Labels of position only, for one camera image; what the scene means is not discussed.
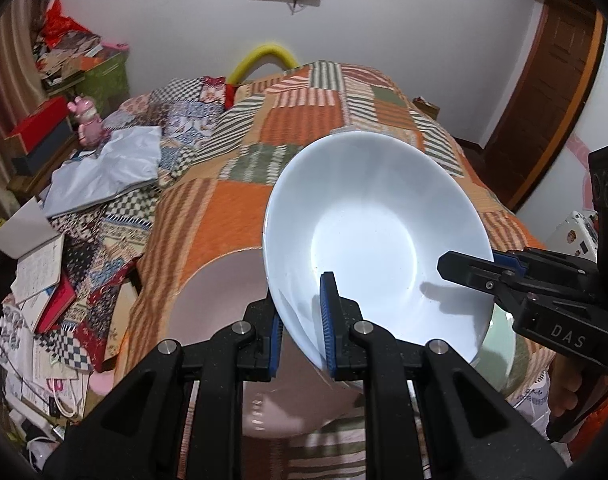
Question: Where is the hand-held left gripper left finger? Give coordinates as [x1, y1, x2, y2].
[41, 290, 285, 480]

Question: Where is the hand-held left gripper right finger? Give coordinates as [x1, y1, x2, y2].
[320, 271, 569, 480]

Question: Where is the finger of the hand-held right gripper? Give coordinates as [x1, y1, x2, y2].
[438, 251, 515, 306]
[492, 252, 524, 274]

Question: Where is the green bowl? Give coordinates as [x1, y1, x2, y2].
[476, 305, 520, 403]

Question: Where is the white bowl with black spots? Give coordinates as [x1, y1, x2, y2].
[261, 130, 495, 396]

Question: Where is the person's right hand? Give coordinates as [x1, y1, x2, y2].
[550, 359, 585, 417]

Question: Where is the pale pink plate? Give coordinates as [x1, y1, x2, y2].
[168, 247, 367, 441]

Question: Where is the white stickered case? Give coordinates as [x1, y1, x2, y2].
[552, 210, 600, 262]

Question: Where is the striped patchwork blanket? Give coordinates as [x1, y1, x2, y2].
[104, 60, 559, 480]

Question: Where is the brown wooden box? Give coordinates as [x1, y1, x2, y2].
[413, 96, 441, 119]

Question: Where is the brown wooden door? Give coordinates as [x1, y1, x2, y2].
[482, 0, 605, 211]

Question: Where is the red book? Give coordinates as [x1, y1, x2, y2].
[34, 272, 78, 334]

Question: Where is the floor clutter pile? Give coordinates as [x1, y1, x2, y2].
[0, 305, 101, 458]

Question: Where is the white plastic bag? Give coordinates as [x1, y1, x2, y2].
[43, 125, 163, 218]

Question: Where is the checkered patchwork quilt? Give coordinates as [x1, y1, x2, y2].
[0, 76, 239, 376]

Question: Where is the open white notebook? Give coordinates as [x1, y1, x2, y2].
[0, 197, 66, 306]

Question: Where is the yellow foam tube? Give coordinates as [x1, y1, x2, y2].
[226, 42, 299, 86]

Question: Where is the pink pig figurine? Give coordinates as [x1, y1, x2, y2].
[66, 96, 112, 150]

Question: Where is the grey box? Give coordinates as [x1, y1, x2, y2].
[11, 120, 78, 177]

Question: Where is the green box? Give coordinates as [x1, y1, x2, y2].
[81, 50, 131, 106]

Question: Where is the red box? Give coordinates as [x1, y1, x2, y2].
[5, 96, 70, 152]

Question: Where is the pile of papers and bags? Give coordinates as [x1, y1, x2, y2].
[31, 0, 130, 93]

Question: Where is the striped brown curtain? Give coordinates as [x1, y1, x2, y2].
[0, 0, 61, 211]

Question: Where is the white cable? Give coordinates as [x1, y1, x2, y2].
[28, 392, 81, 463]

